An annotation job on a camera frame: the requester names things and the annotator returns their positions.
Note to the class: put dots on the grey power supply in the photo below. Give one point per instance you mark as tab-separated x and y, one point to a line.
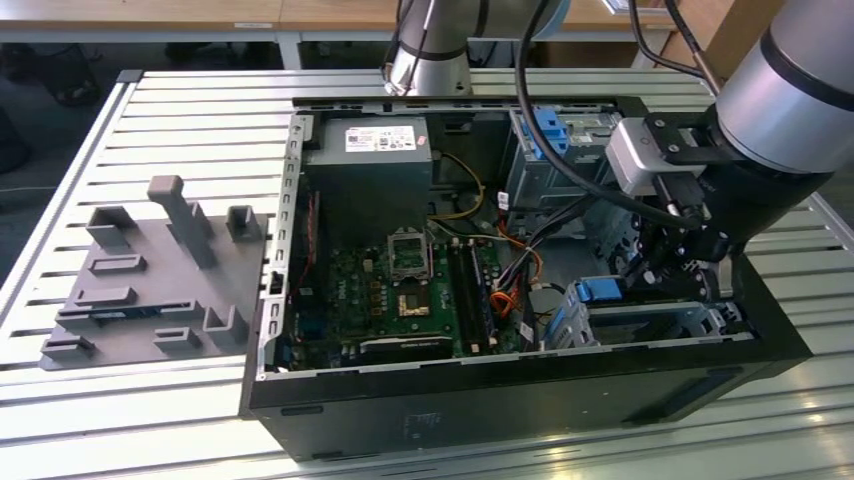
367	185

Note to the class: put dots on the black graphics card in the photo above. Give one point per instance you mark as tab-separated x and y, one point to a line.
407	346

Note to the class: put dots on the green motherboard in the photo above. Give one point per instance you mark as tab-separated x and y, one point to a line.
353	280

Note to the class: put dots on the blue drive cage latch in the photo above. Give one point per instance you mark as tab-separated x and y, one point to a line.
549	130

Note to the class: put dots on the metal drive cage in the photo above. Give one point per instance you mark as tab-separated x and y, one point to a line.
527	190

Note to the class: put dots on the black PC case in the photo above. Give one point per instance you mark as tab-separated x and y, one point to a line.
467	410

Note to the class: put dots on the metal disk bay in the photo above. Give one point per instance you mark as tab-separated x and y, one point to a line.
640	320

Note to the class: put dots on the black RAM slot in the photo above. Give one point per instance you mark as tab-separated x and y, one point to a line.
460	295
468	295
487	295
477	295

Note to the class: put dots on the grey parts rack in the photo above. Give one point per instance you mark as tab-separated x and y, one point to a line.
153	310

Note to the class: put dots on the CPU socket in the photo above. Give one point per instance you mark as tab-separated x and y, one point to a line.
413	304

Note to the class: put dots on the black office chair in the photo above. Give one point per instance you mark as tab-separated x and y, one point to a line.
60	70

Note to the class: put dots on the black camera bracket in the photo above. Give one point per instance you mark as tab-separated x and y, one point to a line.
674	135

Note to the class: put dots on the hard disk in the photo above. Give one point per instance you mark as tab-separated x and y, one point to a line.
600	290

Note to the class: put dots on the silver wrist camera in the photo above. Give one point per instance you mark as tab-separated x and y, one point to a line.
633	155

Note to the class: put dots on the wooden desk white frame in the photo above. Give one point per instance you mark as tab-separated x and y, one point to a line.
166	15

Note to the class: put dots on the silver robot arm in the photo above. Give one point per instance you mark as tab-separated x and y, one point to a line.
787	90

